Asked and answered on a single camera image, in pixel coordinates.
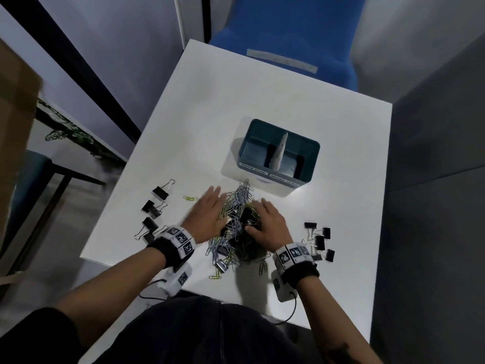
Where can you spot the person's left hand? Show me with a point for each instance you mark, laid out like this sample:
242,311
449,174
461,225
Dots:
204,219

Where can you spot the person's right hand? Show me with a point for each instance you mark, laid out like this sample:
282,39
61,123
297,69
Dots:
274,231

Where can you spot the person's left fingers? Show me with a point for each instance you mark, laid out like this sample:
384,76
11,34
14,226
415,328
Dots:
216,199

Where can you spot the person's right thumb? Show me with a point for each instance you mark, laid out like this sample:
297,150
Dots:
255,231

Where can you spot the black binder clip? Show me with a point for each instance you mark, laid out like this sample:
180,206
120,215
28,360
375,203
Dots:
149,225
248,217
161,191
220,265
320,242
330,255
326,232
151,209
310,226
315,256

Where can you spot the pile of paper clips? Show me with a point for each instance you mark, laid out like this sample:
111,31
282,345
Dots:
237,197

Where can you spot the person's right forearm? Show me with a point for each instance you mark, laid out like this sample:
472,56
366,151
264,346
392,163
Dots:
333,322

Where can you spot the person's left forearm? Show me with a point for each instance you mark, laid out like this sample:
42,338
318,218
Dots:
110,286

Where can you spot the yellow paper clip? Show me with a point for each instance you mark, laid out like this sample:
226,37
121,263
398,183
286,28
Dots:
190,198
262,268
216,278

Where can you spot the white divider in organizer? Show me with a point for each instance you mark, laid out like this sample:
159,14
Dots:
278,153

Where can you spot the teal desk organizer box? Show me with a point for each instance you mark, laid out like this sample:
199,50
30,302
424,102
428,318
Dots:
278,151

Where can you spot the person's black clothing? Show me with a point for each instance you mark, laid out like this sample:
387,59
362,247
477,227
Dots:
189,333

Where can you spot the green leafy plant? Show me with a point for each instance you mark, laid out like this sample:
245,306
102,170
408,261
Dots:
72,130

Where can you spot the blue fabric chair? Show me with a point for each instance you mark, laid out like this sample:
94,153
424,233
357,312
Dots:
295,26

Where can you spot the brown cardboard panel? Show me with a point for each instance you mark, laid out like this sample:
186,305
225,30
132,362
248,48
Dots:
15,128

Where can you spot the right wrist camera with markers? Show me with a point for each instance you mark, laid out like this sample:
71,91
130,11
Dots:
293,257

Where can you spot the wrist camera with markers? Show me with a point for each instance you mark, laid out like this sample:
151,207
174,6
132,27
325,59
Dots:
293,257
178,240

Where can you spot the left wrist camera with markers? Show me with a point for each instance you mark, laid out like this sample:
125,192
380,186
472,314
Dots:
178,240

